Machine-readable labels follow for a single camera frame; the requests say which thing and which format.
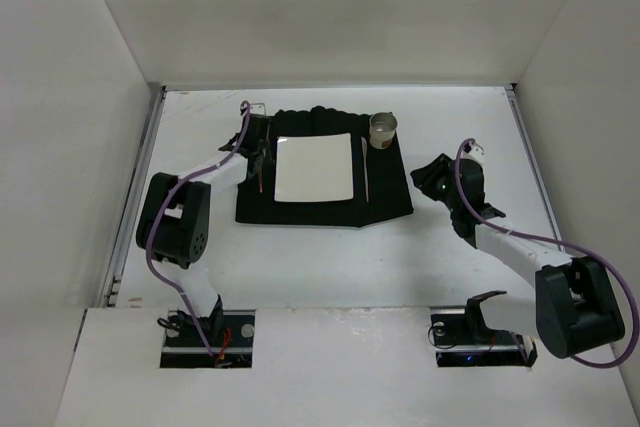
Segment copper handled knife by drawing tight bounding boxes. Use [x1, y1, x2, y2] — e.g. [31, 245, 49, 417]
[361, 136, 370, 203]

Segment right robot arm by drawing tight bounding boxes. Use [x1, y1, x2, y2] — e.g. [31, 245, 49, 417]
[410, 154, 626, 358]

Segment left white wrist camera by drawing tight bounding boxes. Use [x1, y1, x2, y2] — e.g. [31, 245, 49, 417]
[248, 102, 268, 116]

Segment silver metal cup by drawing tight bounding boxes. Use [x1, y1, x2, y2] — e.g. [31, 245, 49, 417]
[369, 112, 398, 150]

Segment black cloth placemat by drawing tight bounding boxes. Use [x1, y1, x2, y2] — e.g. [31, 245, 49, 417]
[235, 106, 413, 228]

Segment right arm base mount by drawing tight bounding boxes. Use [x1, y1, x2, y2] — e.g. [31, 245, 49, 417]
[428, 308, 538, 368]

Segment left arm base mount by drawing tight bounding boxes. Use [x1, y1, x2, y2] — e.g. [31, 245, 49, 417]
[156, 310, 256, 370]

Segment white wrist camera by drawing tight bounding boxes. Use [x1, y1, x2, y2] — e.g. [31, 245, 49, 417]
[461, 139, 485, 165]
[248, 102, 268, 116]

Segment copper fork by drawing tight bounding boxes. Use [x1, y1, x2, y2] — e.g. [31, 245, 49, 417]
[258, 167, 264, 194]

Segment white square plate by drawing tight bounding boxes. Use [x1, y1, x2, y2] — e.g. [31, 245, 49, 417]
[274, 133, 354, 203]

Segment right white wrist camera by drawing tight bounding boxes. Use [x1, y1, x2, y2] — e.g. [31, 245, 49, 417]
[461, 139, 485, 165]

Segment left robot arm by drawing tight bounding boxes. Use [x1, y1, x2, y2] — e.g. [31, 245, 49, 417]
[135, 108, 272, 344]

